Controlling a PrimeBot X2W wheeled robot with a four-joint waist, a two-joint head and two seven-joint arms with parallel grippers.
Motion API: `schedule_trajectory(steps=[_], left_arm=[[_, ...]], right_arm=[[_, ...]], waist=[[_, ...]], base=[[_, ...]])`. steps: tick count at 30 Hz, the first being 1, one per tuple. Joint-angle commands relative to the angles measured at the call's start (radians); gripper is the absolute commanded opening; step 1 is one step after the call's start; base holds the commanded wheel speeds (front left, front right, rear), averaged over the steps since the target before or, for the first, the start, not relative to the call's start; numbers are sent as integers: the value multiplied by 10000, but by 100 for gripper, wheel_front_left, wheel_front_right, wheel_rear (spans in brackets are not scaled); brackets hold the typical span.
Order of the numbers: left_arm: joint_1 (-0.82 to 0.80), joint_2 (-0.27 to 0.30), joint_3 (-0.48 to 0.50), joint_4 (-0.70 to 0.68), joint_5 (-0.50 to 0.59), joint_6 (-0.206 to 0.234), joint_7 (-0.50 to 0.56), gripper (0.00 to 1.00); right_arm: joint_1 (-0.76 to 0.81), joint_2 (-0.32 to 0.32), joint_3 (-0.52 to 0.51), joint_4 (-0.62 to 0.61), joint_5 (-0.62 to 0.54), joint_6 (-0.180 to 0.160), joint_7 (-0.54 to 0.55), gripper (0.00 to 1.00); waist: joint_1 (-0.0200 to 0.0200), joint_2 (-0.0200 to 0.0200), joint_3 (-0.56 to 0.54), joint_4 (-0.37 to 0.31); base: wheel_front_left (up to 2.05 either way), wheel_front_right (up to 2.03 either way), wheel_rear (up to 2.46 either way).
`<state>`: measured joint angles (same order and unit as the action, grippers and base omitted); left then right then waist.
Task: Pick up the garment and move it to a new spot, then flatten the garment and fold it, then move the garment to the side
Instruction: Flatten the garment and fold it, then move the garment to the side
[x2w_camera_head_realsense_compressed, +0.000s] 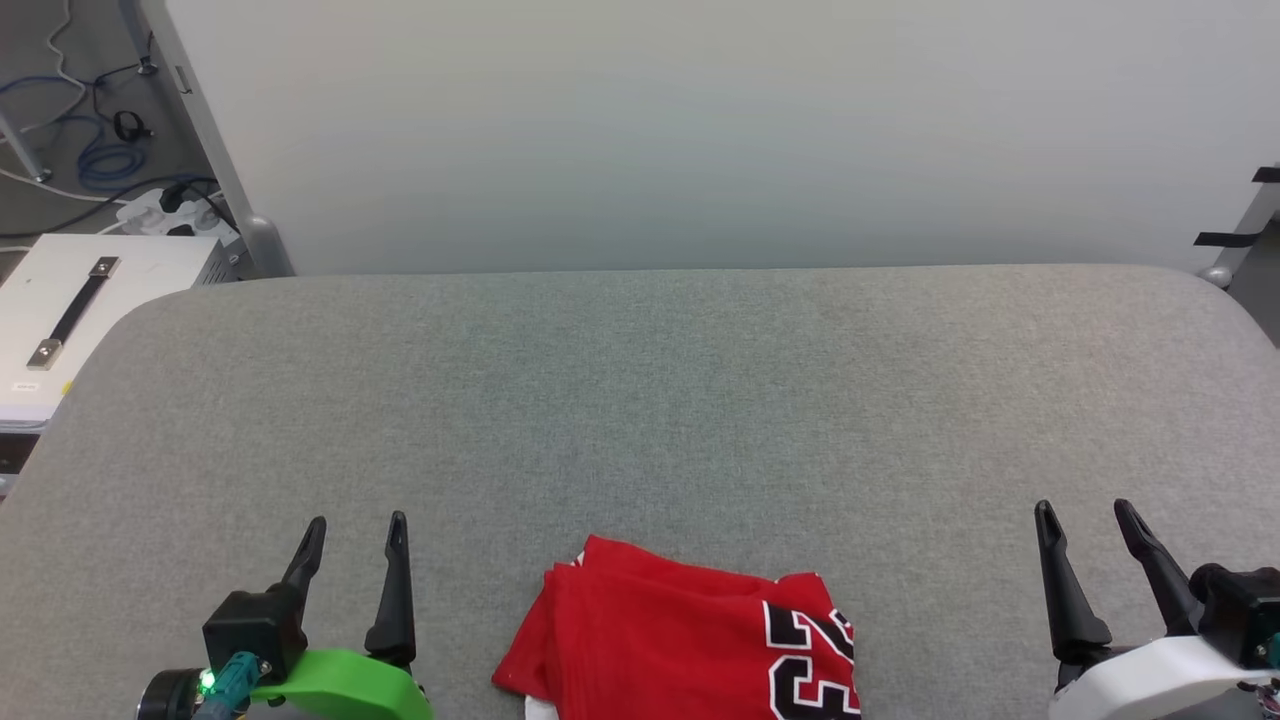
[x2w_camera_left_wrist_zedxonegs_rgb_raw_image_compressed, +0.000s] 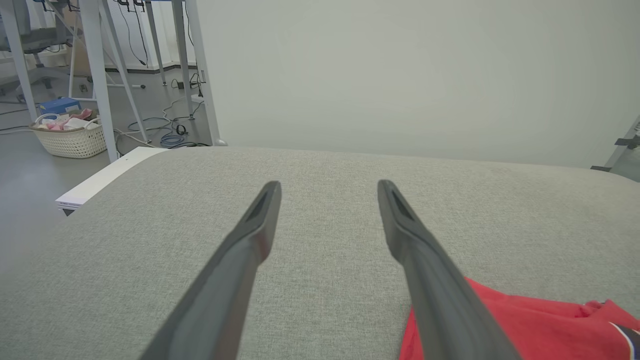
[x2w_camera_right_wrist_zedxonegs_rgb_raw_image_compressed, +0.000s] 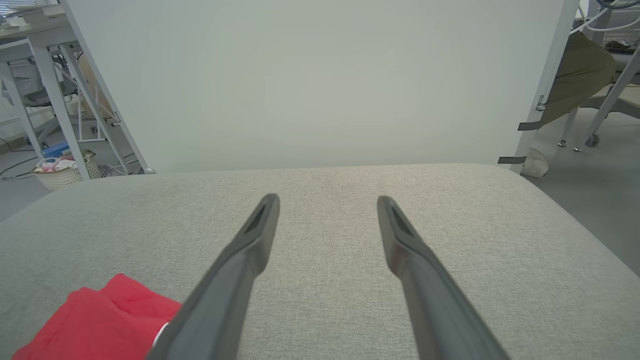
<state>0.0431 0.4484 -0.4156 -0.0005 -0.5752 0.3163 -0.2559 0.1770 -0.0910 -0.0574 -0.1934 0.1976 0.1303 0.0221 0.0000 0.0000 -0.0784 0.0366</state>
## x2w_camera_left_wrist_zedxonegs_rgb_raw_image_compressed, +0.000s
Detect white partition panel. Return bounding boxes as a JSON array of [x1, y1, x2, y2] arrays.
[[184, 0, 640, 173]]

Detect white metal desk frame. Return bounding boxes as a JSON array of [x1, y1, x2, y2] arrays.
[[144, 0, 197, 121], [0, 0, 149, 164]]

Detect grey office chair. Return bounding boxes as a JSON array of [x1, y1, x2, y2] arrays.
[[0, 0, 77, 104]]

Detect white woven laundry basket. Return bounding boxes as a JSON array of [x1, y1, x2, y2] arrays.
[[29, 114, 107, 160]]

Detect red basketball jersey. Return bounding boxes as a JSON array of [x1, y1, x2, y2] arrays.
[[399, 277, 640, 360]]

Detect blue coiled cable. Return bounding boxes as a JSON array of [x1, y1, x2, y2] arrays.
[[127, 117, 189, 150]]

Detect pink and white laundry pile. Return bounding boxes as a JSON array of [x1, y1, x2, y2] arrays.
[[34, 108, 99, 132]]

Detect blue box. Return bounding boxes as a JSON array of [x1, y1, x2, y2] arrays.
[[37, 98, 82, 116]]

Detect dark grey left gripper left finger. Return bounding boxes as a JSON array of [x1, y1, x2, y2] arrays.
[[140, 181, 282, 360]]

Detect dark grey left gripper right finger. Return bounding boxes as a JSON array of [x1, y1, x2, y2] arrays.
[[377, 179, 523, 360]]

